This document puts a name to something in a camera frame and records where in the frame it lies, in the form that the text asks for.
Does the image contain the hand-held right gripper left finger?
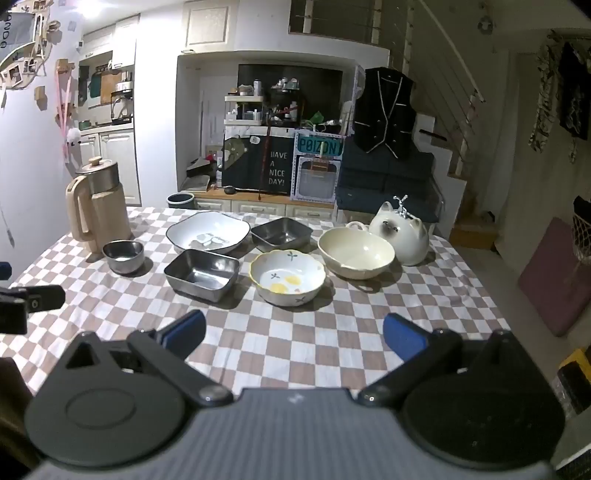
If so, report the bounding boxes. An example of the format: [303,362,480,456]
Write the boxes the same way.
[60,309,234,408]

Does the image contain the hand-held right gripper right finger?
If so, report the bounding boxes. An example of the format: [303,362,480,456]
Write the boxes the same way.
[358,313,525,408]

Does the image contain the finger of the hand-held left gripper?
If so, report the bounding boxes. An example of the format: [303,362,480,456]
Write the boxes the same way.
[9,285,66,313]

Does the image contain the square steel bowl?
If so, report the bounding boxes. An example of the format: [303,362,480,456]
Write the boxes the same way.
[250,218,313,254]
[164,249,241,304]

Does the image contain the white square bowl dark rim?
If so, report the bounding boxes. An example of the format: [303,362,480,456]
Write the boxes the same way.
[165,211,251,254]

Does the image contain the cream ceramic bowl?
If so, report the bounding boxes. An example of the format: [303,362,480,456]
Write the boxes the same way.
[318,227,396,280]

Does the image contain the floral bowl with yellow rim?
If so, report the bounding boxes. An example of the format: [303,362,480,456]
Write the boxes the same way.
[249,250,327,306]

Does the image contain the white cat-shaped ceramic pot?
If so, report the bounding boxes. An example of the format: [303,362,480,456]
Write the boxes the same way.
[346,195,430,267]

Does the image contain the brown white checkered tablecloth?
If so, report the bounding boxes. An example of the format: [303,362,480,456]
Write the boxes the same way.
[0,205,513,402]

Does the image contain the beige kettle with steel lid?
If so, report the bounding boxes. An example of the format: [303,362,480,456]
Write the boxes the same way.
[65,156,134,254]

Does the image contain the dark sofa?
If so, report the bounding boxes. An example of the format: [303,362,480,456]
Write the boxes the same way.
[335,137,440,223]

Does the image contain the purple floor mat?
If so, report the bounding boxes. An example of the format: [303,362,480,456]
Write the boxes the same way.
[517,217,591,337]

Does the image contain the black lettered cloth sign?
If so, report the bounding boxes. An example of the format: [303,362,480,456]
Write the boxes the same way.
[221,134,295,195]

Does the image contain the net basket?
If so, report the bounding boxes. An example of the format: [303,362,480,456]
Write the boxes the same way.
[571,196,591,267]

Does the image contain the black vest with white trim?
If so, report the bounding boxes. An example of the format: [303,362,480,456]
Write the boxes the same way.
[353,67,416,160]

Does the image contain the white storage rack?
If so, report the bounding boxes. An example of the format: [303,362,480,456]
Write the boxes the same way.
[224,95,266,126]

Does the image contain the hanging dark clothes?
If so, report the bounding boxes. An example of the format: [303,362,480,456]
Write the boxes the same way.
[529,34,591,162]

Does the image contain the wooden wall shelf decoration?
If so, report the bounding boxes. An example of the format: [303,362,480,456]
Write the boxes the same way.
[0,0,63,109]

